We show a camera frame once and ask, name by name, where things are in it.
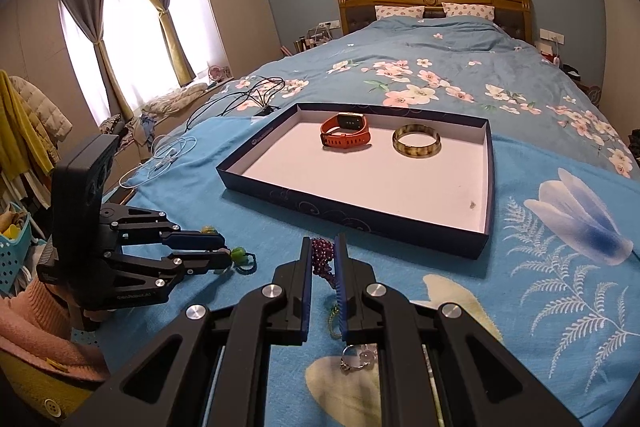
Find silver key ring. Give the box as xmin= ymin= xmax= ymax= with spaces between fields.
xmin=340 ymin=343 xmax=378 ymax=374

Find cream quilt pile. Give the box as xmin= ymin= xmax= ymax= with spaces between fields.
xmin=141 ymin=82 xmax=208 ymax=115

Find purple bead bracelet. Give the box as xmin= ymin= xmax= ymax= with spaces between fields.
xmin=311 ymin=237 xmax=337 ymax=280

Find teal plastic basket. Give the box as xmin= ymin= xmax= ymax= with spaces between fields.
xmin=0 ymin=202 xmax=35 ymax=298

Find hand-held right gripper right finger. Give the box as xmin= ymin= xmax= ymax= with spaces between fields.
xmin=332 ymin=233 xmax=583 ymax=427

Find white down jacket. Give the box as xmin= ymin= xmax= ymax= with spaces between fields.
xmin=10 ymin=76 xmax=73 ymax=158

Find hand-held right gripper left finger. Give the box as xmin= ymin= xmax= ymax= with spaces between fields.
xmin=62 ymin=236 xmax=313 ymax=427

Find person's left forearm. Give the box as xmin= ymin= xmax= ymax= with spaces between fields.
xmin=0 ymin=279 xmax=111 ymax=383

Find blue flower print blanket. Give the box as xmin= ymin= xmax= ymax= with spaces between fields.
xmin=75 ymin=112 xmax=638 ymax=427

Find amber bangle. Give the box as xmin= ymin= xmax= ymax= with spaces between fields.
xmin=391 ymin=125 xmax=442 ymax=156

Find green bead cord pendant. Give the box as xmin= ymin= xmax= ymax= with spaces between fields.
xmin=202 ymin=227 xmax=258 ymax=275

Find white cable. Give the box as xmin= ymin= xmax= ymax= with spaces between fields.
xmin=120 ymin=134 xmax=198 ymax=188

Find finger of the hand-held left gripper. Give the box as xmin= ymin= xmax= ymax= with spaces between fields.
xmin=101 ymin=204 xmax=227 ymax=252
xmin=106 ymin=248 xmax=234 ymax=292

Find green yellow bead bracelet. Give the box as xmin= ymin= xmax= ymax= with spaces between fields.
xmin=327 ymin=302 xmax=346 ymax=340

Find spotted white pillow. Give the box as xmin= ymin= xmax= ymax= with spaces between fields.
xmin=441 ymin=2 xmax=497 ymax=22
xmin=375 ymin=4 xmax=426 ymax=20

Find group of cosmetic bottles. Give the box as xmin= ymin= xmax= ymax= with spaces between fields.
xmin=294 ymin=24 xmax=341 ymax=55

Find black cables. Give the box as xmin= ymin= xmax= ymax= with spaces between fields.
xmin=186 ymin=77 xmax=287 ymax=132

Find person's yellow garment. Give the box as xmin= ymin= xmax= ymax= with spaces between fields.
xmin=0 ymin=347 xmax=111 ymax=427

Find blue floral duvet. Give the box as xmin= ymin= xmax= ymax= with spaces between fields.
xmin=187 ymin=16 xmax=633 ymax=180

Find dark clothes pile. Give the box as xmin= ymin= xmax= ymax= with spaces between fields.
xmin=622 ymin=127 xmax=640 ymax=180

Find hanging yellow garment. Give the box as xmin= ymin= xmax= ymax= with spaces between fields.
xmin=0 ymin=69 xmax=53 ymax=178

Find mixed clothes pile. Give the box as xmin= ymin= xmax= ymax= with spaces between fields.
xmin=97 ymin=112 xmax=161 ymax=152

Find carved wooden nightstand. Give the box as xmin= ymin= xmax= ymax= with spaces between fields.
xmin=575 ymin=79 xmax=605 ymax=108

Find dark blue box tray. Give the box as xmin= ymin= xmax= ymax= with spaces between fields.
xmin=216 ymin=103 xmax=496 ymax=260

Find orange smartwatch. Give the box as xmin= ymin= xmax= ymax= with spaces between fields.
xmin=320 ymin=112 xmax=372 ymax=148

